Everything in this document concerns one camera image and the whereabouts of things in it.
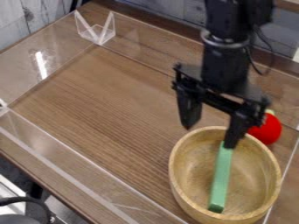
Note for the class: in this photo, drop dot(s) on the red plush strawberry toy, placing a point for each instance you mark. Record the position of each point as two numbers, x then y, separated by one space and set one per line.
269 132

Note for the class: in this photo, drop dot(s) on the wooden bowl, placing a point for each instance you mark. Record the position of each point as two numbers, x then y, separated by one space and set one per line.
256 177

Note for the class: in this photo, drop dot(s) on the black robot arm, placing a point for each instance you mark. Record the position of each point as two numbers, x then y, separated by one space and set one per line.
233 20

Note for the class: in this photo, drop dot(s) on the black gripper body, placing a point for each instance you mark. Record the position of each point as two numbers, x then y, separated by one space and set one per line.
221 80

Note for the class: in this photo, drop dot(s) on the green rectangular block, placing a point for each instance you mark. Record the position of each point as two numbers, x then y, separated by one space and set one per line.
221 181

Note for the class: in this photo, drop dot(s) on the clear acrylic corner bracket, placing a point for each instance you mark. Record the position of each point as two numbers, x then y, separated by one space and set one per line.
99 34

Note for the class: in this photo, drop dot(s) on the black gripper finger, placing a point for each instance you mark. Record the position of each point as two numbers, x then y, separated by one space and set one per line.
241 123
190 107

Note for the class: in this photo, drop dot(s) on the black device with screw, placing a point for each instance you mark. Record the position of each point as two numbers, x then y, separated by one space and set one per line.
33 216

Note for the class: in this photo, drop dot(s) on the clear acrylic tray wall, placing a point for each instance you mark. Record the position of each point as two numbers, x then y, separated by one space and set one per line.
102 198

